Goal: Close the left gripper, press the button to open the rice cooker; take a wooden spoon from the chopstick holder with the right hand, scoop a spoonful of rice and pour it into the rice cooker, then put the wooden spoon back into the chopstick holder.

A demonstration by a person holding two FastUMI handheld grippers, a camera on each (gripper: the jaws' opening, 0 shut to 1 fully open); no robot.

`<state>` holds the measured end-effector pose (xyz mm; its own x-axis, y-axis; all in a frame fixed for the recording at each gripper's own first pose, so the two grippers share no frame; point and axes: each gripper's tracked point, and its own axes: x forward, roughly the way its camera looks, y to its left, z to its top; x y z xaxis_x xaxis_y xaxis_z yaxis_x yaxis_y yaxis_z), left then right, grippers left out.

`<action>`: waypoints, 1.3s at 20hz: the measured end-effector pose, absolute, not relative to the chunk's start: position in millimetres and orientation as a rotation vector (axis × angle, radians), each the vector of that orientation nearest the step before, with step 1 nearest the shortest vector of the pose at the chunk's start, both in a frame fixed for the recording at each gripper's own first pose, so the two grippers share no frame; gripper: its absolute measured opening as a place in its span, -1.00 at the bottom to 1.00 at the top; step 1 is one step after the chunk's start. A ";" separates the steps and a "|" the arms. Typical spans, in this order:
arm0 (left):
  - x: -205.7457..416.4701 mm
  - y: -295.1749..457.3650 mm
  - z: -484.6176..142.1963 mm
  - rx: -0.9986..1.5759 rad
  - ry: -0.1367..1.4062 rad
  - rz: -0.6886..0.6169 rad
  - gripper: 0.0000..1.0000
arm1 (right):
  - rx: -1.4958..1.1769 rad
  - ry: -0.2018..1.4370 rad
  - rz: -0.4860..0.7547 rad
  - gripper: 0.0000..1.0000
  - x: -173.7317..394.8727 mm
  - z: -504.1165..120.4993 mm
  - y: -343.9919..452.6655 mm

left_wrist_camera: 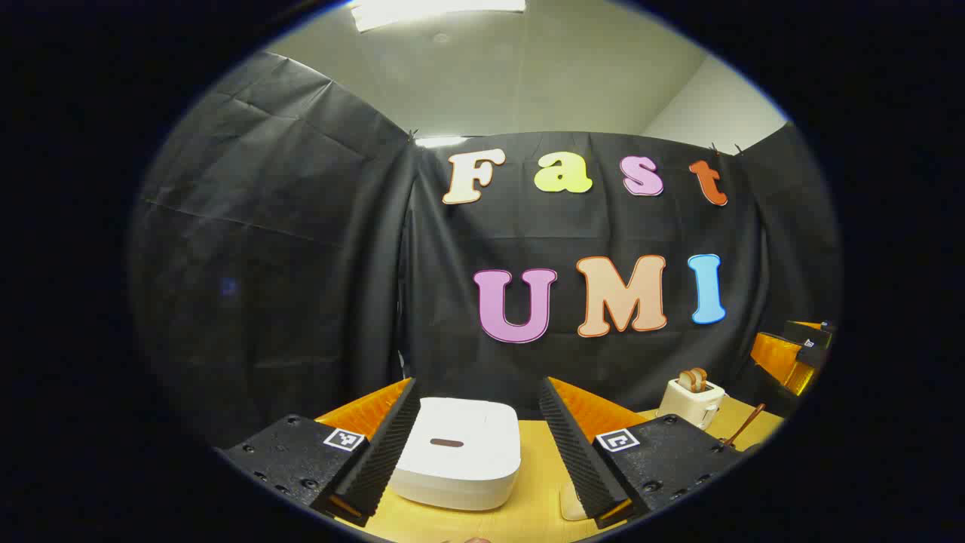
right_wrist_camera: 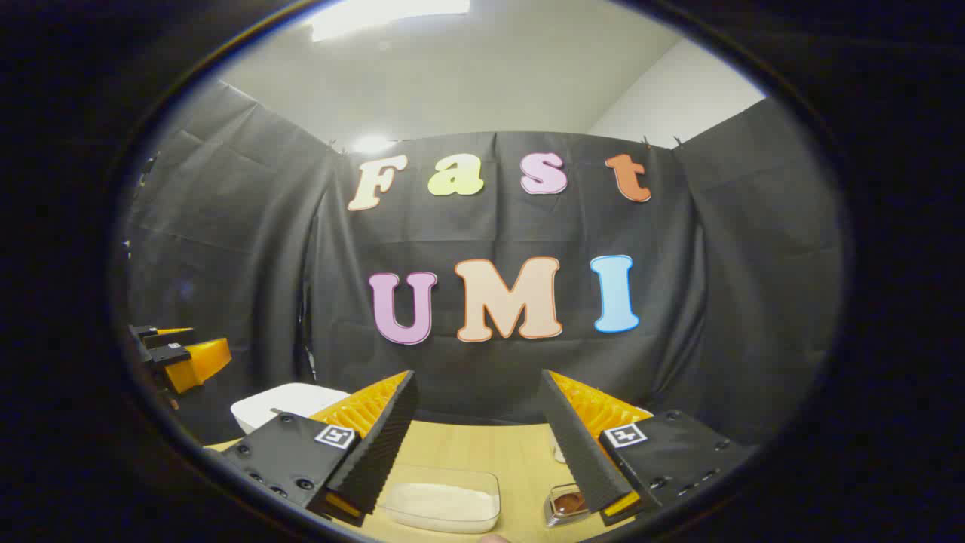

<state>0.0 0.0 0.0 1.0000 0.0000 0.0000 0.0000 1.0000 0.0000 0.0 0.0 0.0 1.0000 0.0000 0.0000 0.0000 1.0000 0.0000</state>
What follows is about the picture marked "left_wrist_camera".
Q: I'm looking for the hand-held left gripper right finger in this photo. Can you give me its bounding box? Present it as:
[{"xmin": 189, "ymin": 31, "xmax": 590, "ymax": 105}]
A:
[{"xmin": 539, "ymin": 376, "xmax": 743, "ymax": 529}]

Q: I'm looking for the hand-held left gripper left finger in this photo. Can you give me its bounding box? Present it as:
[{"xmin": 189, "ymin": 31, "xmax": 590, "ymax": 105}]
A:
[{"xmin": 219, "ymin": 377, "xmax": 421, "ymax": 527}]

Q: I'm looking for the brown wooden spoon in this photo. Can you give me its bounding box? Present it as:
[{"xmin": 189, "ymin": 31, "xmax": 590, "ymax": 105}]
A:
[{"xmin": 720, "ymin": 403, "xmax": 766, "ymax": 449}]

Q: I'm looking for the white rice cooker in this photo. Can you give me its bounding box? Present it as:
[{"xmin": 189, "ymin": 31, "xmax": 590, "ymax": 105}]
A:
[{"xmin": 388, "ymin": 397, "xmax": 522, "ymax": 512}]

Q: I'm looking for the cream rounded container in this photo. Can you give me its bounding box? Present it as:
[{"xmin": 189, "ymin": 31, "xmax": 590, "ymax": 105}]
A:
[{"xmin": 559, "ymin": 483, "xmax": 590, "ymax": 523}]

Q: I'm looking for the white toaster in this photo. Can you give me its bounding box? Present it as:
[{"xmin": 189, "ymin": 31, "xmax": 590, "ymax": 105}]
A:
[{"xmin": 657, "ymin": 377, "xmax": 726, "ymax": 431}]

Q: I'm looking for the black backdrop cloth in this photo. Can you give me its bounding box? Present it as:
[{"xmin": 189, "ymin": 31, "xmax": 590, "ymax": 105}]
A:
[{"xmin": 128, "ymin": 51, "xmax": 841, "ymax": 453}]

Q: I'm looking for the ceiling light panel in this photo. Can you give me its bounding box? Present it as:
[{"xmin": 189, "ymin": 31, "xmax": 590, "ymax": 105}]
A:
[{"xmin": 348, "ymin": 0, "xmax": 527, "ymax": 32}]

